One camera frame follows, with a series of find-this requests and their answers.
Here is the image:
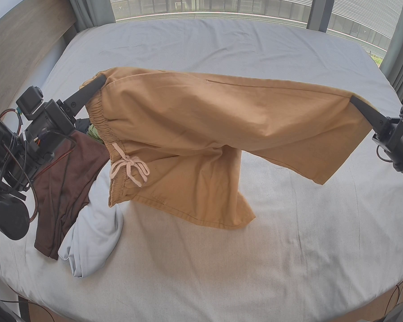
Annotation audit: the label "green garment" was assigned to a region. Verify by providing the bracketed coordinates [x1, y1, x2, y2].
[88, 124, 105, 146]

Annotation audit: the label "tan shorts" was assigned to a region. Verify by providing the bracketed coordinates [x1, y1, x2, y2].
[79, 66, 355, 230]

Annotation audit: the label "bed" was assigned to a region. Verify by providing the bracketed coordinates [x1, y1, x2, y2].
[0, 0, 403, 322]

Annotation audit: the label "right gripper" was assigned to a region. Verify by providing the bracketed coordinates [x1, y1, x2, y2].
[350, 95, 403, 155]

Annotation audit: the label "black garment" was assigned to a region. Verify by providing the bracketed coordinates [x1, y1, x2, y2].
[75, 117, 92, 136]

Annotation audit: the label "pale blue garment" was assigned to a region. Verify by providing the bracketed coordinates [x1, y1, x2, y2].
[58, 171, 124, 278]

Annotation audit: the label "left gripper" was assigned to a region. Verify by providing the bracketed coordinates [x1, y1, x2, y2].
[22, 75, 107, 161]

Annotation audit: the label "brown garment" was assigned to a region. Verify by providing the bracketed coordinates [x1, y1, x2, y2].
[34, 131, 111, 261]

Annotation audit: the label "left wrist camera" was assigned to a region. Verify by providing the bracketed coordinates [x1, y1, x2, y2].
[16, 86, 49, 121]

